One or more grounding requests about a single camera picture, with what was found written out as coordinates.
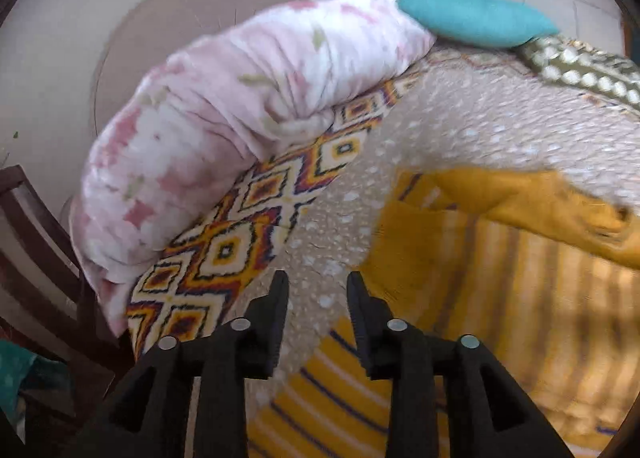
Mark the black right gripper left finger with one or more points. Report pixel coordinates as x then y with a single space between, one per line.
191 395

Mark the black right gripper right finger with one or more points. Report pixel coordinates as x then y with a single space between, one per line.
488 413

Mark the yellow striped small garment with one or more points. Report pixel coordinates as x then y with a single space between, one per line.
544 275

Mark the teal cloth on chair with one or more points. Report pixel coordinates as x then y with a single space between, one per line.
15 364

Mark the colourful diamond pattern blanket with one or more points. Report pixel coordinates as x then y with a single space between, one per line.
188 291

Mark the dark wooden chair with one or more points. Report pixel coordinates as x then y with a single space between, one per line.
48 307

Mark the beige spotted quilt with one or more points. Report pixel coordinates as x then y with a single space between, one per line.
466 110

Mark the olive white dotted pillow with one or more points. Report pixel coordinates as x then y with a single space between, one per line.
568 62

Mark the pink floral comforter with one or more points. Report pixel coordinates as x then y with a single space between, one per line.
211 111

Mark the teal cushion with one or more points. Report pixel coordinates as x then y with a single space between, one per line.
480 23

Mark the round beige headboard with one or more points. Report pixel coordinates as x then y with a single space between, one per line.
148 34

